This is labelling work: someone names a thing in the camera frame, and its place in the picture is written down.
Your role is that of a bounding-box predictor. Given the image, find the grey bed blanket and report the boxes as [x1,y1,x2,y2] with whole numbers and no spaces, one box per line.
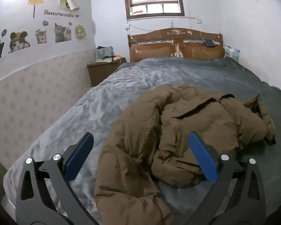
[3,56,281,225]

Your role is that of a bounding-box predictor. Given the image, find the wooden nightstand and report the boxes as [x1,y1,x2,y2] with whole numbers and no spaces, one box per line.
[87,57,127,88]

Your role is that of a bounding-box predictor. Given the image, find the cat in flower sticker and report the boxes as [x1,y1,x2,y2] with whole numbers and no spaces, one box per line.
[74,24,87,40]

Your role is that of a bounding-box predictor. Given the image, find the wooden bed headboard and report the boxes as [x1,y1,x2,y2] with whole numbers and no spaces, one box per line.
[128,28,226,63]

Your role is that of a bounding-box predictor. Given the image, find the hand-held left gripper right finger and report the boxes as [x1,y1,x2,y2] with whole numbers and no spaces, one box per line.
[188,132,267,225]

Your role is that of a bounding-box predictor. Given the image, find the brown puffer jacket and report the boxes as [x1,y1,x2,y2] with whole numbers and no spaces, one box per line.
[94,83,277,225]

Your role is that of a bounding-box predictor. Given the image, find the green bag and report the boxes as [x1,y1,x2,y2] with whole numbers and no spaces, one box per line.
[95,46,114,63]

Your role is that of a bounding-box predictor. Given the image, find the lettering wall sticker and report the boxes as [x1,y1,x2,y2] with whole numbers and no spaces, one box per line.
[43,9,80,19]

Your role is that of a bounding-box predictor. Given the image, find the tabby kitten sticker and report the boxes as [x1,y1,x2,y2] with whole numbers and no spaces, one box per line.
[35,29,48,44]

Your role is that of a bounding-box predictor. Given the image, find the thin yellow cable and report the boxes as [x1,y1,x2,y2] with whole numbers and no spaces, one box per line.
[200,31,212,61]

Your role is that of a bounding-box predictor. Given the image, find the calico cat sticker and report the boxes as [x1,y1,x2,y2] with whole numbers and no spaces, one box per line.
[8,31,31,54]

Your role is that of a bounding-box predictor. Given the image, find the grey cats sticker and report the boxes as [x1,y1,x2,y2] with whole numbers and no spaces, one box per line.
[54,23,72,43]

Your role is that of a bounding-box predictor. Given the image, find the plaid pillow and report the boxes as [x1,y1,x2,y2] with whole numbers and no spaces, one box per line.
[223,44,240,62]

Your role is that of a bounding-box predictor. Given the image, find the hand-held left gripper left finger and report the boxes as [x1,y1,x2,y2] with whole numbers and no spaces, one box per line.
[3,132,99,225]

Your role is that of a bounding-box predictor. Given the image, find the peeling wall poster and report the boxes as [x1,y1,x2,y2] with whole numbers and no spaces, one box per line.
[59,0,80,12]

